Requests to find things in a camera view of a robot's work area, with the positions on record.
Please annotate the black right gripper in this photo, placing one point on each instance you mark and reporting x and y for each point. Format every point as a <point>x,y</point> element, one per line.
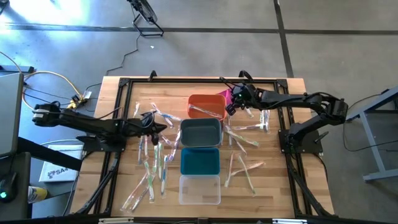
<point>244,96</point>

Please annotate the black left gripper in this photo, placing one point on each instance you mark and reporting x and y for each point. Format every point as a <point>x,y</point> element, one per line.
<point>146,128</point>

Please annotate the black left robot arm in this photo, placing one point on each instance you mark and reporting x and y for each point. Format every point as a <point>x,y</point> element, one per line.
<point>93,124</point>

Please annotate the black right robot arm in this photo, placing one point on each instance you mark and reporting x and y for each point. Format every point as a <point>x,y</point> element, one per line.
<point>295,101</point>

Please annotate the pink folded cloth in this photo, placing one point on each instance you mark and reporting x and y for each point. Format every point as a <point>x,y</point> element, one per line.
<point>228,96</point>

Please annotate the orange plastic bin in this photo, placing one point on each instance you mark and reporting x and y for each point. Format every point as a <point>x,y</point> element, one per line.
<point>214,102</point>

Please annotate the pink packaged toothbrush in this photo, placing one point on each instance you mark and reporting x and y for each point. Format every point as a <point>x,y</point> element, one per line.
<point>145,147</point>
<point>241,146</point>

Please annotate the grey plastic bin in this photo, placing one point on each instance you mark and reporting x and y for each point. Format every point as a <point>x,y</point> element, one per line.
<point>200,132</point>

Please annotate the black table clamp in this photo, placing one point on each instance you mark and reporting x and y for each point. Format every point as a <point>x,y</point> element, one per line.
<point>152,74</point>
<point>245,74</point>

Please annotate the teal plastic bin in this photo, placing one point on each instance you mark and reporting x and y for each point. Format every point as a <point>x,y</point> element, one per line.
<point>200,161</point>

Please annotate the clear plastic bin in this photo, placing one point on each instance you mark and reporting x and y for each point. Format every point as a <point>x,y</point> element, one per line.
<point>199,189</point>

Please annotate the white printed box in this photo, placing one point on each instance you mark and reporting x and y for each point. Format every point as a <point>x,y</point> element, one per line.
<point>59,174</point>

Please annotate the black desk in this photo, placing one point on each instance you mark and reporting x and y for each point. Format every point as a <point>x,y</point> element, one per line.
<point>46,154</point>

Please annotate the black floor fan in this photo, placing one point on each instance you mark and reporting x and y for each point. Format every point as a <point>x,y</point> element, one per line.
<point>146,11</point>

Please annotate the yellow can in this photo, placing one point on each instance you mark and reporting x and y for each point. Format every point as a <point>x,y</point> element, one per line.
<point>37,194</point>

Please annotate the grey side table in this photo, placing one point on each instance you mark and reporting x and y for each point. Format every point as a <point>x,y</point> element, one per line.
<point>373,149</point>

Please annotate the grey laptop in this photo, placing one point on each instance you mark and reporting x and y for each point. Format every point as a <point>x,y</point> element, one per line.
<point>11,115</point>

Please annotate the dark metal floor bar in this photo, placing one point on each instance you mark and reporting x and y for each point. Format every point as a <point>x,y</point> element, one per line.
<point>15,69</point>

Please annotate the black computer mouse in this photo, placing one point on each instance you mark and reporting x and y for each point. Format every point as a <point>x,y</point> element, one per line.
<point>7,186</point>

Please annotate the black aluminium table frame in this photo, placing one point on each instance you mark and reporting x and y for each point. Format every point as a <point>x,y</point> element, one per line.
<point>202,81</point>

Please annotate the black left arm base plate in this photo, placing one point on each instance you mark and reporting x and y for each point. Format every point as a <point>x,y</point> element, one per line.
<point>93,147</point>

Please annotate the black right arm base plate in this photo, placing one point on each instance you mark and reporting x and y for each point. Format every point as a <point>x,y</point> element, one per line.
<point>309,146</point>

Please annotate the silver metal bracket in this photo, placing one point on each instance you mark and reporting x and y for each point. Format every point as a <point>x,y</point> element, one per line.
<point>115,221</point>
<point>289,221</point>

